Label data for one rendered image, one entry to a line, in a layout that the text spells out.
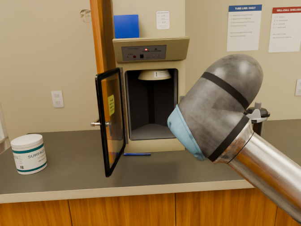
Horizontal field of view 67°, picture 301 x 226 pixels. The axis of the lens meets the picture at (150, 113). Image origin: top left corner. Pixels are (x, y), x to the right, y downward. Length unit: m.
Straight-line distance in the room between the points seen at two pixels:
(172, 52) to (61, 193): 0.75
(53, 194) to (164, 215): 0.47
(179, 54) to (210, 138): 0.67
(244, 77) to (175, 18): 0.70
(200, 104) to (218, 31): 1.19
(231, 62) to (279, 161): 0.20
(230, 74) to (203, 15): 1.15
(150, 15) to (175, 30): 0.13
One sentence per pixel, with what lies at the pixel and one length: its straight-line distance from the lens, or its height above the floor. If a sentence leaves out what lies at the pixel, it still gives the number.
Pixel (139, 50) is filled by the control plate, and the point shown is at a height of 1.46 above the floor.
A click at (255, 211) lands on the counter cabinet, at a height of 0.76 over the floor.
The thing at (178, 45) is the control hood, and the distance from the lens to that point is 1.02.
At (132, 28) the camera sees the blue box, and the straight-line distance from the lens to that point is 0.99.
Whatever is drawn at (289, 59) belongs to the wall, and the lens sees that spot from 1.82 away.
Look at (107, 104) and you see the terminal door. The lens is 0.89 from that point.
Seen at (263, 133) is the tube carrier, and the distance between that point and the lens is 1.13.
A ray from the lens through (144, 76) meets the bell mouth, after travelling 1.14.
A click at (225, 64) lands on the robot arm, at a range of 0.47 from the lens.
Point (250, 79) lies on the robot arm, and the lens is 0.47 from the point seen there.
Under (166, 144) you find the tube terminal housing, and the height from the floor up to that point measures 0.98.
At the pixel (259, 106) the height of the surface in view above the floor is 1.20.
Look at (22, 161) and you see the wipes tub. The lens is 1.18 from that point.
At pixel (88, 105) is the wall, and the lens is 1.61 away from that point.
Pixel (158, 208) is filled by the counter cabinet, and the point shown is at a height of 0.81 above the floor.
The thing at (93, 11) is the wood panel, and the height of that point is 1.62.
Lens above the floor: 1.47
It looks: 16 degrees down
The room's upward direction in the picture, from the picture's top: 2 degrees counter-clockwise
